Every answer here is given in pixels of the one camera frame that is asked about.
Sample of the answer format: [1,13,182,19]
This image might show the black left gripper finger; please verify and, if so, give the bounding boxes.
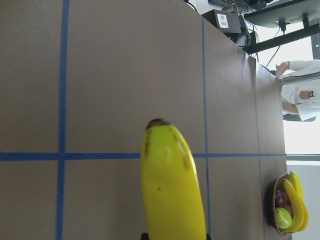
[140,232,149,240]

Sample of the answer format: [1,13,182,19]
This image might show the black computer box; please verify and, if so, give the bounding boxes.
[201,9,242,34]

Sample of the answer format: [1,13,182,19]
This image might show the green pear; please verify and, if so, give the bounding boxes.
[275,207,292,229]

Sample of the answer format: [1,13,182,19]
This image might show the brown wicker basket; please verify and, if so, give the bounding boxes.
[264,173,294,237]

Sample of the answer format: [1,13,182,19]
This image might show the yellow banana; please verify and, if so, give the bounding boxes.
[282,179,309,233]
[289,171,304,200]
[140,118,207,240]

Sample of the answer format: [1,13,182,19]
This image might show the person in white shirt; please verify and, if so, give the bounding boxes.
[274,59,320,121]

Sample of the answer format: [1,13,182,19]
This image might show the purple grapes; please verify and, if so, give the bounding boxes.
[274,189,293,215]

